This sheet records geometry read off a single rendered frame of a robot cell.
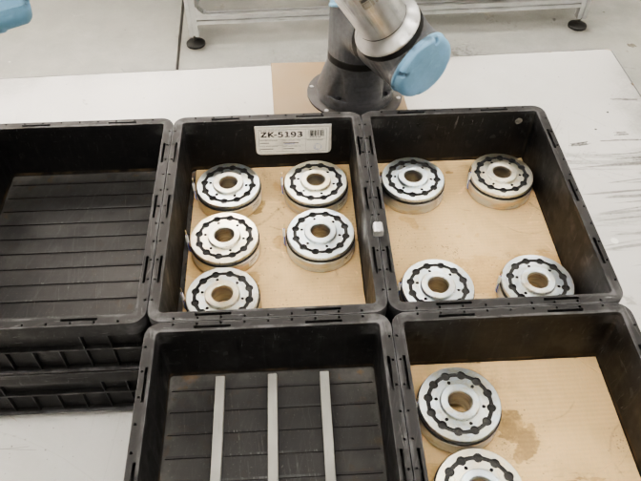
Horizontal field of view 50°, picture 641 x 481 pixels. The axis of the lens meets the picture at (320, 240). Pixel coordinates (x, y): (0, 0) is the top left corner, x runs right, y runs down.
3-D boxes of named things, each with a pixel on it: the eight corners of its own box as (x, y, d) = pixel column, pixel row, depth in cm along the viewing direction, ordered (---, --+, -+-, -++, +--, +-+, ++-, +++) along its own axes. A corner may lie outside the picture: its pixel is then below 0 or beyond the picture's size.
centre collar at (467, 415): (435, 386, 85) (436, 384, 85) (474, 384, 86) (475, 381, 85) (444, 423, 82) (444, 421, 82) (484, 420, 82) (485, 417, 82)
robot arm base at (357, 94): (309, 76, 141) (310, 32, 134) (379, 70, 144) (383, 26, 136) (326, 119, 130) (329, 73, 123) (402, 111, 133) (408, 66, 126)
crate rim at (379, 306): (176, 129, 112) (174, 116, 110) (359, 122, 113) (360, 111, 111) (149, 333, 85) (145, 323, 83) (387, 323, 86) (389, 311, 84)
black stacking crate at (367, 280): (186, 173, 119) (175, 120, 110) (356, 166, 120) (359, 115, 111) (163, 372, 93) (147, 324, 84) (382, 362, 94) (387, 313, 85)
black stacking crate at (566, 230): (358, 166, 120) (361, 115, 111) (525, 160, 121) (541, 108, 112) (383, 362, 94) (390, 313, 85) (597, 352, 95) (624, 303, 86)
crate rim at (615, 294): (360, 122, 113) (360, 111, 111) (539, 115, 114) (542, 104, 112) (388, 323, 86) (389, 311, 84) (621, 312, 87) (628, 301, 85)
